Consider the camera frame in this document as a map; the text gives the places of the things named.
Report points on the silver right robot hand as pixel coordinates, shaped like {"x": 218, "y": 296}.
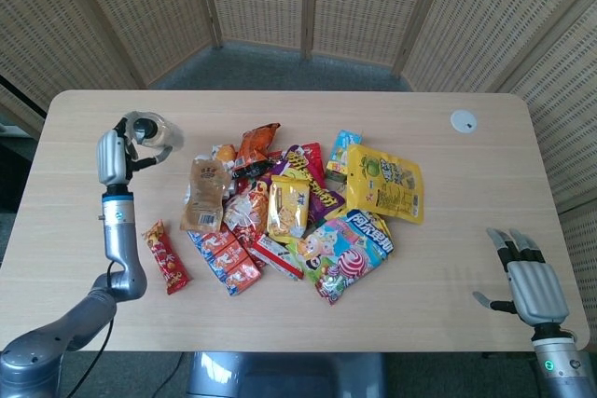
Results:
{"x": 536, "y": 288}

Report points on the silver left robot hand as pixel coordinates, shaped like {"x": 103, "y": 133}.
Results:
{"x": 112, "y": 158}

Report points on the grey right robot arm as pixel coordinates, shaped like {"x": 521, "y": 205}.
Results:
{"x": 559, "y": 365}

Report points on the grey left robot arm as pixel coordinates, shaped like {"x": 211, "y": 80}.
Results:
{"x": 121, "y": 239}

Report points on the brown kraft paper pouch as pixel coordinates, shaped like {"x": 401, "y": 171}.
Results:
{"x": 205, "y": 197}

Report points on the small orange white packet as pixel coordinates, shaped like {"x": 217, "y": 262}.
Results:
{"x": 225, "y": 153}

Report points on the red long snack pack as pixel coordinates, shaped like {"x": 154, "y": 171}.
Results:
{"x": 167, "y": 260}

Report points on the orange black chip bag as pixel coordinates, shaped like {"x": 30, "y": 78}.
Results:
{"x": 256, "y": 146}

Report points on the red white snack bag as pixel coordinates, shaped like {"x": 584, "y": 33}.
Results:
{"x": 247, "y": 214}

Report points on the blue red wafer packet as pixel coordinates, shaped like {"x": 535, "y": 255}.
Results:
{"x": 228, "y": 260}

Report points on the yellow dried fruit bag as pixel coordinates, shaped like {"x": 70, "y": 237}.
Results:
{"x": 387, "y": 183}

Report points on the yellow cracker pack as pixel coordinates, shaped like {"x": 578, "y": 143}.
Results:
{"x": 289, "y": 209}

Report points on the red white biscuit pack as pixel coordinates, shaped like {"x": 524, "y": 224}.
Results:
{"x": 277, "y": 256}

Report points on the red bag yellow letters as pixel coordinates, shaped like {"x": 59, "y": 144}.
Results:
{"x": 305, "y": 158}

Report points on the colourful lollipop bag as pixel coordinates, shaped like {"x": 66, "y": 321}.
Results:
{"x": 345, "y": 258}

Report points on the purple snack bag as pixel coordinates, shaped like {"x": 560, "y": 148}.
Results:
{"x": 326, "y": 202}

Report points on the small blue yellow packet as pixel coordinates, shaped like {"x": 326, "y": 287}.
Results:
{"x": 342, "y": 151}

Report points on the grey robot torso base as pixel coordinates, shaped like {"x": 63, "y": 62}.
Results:
{"x": 289, "y": 374}

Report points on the woven folding screen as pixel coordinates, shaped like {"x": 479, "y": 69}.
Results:
{"x": 364, "y": 2}

